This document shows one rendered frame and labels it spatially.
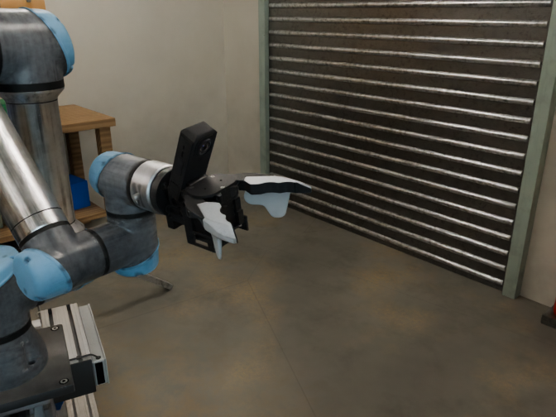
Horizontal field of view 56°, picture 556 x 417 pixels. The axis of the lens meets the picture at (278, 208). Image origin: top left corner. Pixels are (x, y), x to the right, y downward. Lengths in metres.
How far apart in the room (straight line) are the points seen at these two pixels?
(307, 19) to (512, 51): 1.42
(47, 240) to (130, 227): 0.12
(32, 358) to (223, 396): 1.24
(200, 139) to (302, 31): 3.11
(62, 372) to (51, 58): 0.58
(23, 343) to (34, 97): 0.45
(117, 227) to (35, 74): 0.31
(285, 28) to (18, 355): 3.17
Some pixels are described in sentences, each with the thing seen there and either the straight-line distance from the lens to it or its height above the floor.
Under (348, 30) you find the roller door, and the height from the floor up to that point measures 1.34.
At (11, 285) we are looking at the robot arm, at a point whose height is 1.01.
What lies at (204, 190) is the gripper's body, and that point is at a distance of 0.68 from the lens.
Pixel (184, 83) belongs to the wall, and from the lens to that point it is 4.32.
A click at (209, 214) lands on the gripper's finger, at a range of 0.62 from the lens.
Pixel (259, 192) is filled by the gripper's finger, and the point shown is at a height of 1.23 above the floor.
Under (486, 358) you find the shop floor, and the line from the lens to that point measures 2.60.
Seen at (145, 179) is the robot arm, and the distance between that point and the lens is 0.76.
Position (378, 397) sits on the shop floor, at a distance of 2.27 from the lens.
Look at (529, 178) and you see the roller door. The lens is 2.87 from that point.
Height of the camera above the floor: 1.46
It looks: 21 degrees down
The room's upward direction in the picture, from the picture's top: straight up
